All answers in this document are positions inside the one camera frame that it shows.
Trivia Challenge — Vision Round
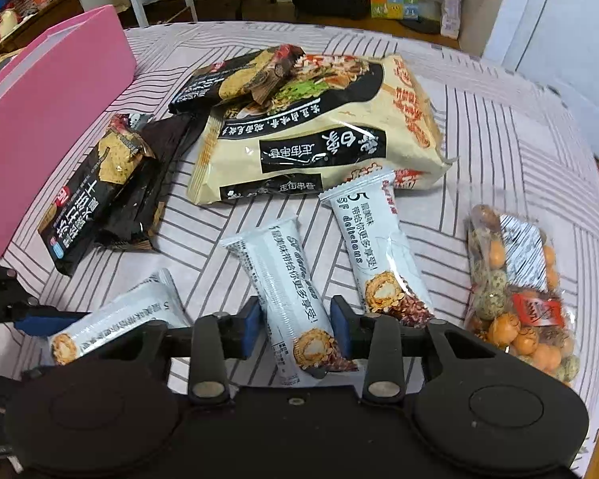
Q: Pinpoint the striped white tablecloth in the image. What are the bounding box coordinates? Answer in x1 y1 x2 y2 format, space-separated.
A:
0 20 599 479

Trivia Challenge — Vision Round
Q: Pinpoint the white plastic packet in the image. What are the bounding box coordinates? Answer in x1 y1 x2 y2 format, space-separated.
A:
442 0 467 41

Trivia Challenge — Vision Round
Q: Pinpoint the wooden cabinet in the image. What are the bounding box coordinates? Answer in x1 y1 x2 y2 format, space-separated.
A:
0 0 85 61

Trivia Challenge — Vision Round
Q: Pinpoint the white snack bar packet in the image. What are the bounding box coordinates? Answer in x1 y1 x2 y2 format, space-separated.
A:
47 268 193 366
218 216 330 389
319 168 436 330

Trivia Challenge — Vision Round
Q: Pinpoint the dark brown snack packet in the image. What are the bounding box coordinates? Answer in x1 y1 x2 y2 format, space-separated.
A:
102 112 195 253

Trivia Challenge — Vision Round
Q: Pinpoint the clear bag of coated peanuts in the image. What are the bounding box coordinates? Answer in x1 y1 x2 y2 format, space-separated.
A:
463 204 582 385

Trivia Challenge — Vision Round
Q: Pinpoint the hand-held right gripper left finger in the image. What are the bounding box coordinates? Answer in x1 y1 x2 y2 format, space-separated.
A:
22 297 263 407

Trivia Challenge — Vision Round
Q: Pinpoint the pink storage box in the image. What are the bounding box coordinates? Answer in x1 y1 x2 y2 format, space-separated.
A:
0 5 138 259

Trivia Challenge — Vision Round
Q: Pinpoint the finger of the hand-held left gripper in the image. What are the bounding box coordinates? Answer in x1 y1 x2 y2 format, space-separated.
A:
0 259 91 336

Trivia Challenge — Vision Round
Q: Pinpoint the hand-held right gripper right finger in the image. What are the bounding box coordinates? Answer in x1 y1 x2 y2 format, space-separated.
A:
329 295 560 406

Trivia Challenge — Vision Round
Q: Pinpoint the black cracker packet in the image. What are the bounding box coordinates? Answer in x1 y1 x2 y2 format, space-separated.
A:
37 119 158 276
170 45 305 115

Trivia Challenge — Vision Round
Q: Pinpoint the large beige snack bag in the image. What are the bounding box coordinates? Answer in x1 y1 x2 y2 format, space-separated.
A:
187 52 455 206

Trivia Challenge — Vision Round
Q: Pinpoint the white door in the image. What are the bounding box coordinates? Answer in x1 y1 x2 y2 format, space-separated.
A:
482 0 599 160

